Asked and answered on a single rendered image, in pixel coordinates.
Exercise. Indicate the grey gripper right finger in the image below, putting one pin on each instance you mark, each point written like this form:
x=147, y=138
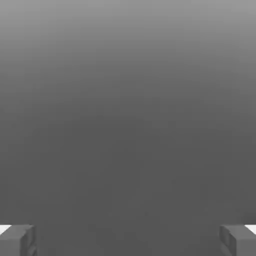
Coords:
x=242, y=243

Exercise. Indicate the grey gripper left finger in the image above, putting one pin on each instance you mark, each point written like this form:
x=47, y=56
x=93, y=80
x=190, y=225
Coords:
x=14, y=242

